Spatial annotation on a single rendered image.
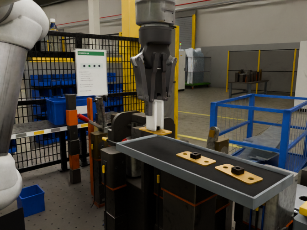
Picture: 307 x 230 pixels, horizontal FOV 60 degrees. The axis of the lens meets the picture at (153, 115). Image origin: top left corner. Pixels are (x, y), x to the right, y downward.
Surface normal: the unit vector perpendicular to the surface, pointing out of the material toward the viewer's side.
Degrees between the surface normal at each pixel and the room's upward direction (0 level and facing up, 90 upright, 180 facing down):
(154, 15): 90
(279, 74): 90
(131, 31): 90
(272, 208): 90
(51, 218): 0
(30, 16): 104
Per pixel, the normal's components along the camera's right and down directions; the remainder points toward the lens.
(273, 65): -0.63, 0.14
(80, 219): 0.00, -0.98
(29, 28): 0.90, 0.26
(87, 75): 0.66, 0.15
